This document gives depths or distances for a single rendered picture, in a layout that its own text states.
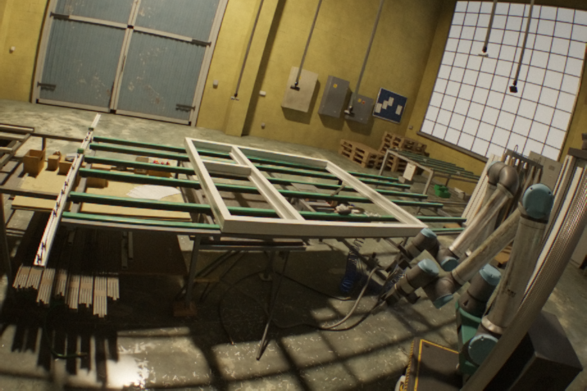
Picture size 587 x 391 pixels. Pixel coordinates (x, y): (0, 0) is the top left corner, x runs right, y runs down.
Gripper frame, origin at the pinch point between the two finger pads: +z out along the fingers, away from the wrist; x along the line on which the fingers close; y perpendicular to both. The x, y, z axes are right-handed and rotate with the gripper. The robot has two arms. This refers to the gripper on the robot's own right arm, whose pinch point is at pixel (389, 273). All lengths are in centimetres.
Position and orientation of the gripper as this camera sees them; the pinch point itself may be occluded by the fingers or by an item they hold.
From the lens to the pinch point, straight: 194.4
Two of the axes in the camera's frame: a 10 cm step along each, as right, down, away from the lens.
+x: 2.0, -0.9, 9.8
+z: -6.5, 7.4, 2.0
